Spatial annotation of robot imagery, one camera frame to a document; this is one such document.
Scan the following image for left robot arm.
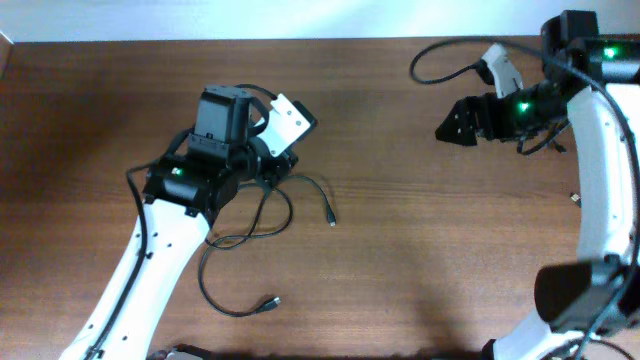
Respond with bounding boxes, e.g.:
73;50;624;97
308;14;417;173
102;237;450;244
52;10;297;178
61;84;318;359

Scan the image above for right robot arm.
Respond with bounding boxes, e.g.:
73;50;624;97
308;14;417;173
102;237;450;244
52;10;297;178
435;10;639;359

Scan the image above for right camera cable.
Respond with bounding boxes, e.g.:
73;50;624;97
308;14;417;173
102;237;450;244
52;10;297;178
408;35;640;360

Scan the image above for thick black USB cable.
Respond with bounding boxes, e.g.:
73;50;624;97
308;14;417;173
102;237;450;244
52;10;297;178
515;119;582;209

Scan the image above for thin black micro-USB cable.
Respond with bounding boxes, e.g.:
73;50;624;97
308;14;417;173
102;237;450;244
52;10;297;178
279;173;338;228

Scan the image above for left camera cable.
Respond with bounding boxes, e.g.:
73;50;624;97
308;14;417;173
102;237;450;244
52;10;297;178
84;83;279;360

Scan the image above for camera cable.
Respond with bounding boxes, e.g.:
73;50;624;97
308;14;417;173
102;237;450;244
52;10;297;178
84;83;279;360
408;35;640;360

